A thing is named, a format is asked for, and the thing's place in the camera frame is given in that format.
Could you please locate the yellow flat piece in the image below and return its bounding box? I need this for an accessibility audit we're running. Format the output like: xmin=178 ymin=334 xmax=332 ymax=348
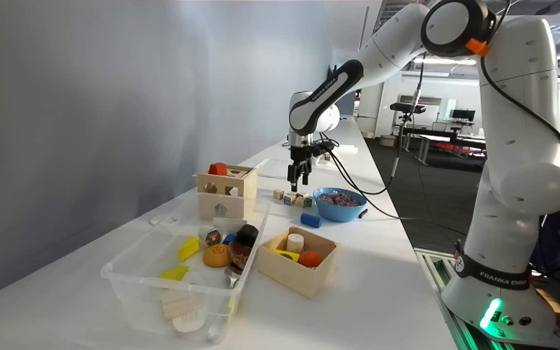
xmin=273 ymin=247 xmax=300 ymax=263

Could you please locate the clear plastic bin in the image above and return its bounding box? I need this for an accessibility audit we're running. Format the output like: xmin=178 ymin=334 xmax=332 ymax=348
xmin=98 ymin=193 xmax=271 ymax=342

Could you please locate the black cylinder block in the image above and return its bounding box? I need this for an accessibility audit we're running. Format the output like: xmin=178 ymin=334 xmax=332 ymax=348
xmin=234 ymin=224 xmax=260 ymax=249

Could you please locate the wooden shape sorter box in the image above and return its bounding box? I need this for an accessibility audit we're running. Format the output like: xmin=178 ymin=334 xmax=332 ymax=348
xmin=192 ymin=163 xmax=260 ymax=222

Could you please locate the pale wooden ridged piece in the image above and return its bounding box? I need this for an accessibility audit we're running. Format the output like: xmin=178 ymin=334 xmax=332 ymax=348
xmin=157 ymin=288 xmax=207 ymax=319

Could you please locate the blue bowl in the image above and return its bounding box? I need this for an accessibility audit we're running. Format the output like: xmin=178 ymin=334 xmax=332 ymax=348
xmin=310 ymin=187 xmax=367 ymax=224

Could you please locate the open wooden tray box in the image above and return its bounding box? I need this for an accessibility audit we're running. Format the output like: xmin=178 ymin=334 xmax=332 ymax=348
xmin=254 ymin=224 xmax=341 ymax=299

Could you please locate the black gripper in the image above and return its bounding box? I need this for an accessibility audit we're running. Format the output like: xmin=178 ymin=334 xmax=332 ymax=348
xmin=285 ymin=142 xmax=318 ymax=194

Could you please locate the orange round bun toy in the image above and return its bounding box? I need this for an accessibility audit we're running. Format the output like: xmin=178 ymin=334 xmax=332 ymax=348
xmin=201 ymin=243 xmax=232 ymax=270

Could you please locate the small blue block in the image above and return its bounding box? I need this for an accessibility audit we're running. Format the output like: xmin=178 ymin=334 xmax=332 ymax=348
xmin=298 ymin=212 xmax=322 ymax=229

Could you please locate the white round disc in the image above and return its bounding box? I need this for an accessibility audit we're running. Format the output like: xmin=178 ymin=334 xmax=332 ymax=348
xmin=170 ymin=309 xmax=209 ymax=336

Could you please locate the black monitor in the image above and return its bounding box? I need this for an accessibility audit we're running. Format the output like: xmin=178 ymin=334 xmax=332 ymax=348
xmin=450 ymin=107 xmax=477 ymax=124

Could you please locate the black cable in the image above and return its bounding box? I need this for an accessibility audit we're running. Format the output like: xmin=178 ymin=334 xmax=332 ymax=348
xmin=324 ymin=148 xmax=417 ymax=226
xmin=320 ymin=45 xmax=560 ymax=196

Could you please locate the yellow rectangular block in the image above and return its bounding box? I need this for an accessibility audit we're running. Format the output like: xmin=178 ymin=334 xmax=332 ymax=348
xmin=176 ymin=235 xmax=201 ymax=263

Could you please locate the white cylinder block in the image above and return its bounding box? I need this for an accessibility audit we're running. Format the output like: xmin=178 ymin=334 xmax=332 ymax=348
xmin=285 ymin=231 xmax=306 ymax=255

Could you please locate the dark brown toy piece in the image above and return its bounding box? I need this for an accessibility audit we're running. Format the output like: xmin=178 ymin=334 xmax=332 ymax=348
xmin=227 ymin=243 xmax=252 ymax=274

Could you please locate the orange ball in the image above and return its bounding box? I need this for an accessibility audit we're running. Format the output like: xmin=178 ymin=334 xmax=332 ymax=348
xmin=297 ymin=249 xmax=324 ymax=268

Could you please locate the colourful beads pile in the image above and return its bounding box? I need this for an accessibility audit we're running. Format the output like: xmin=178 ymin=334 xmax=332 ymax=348
xmin=320 ymin=191 xmax=361 ymax=208

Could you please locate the black round stool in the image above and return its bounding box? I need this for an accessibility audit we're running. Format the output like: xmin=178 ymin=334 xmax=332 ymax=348
xmin=388 ymin=99 xmax=427 ymax=134

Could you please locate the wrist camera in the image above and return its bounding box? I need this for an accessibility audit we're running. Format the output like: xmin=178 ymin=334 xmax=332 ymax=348
xmin=310 ymin=134 xmax=339 ymax=158

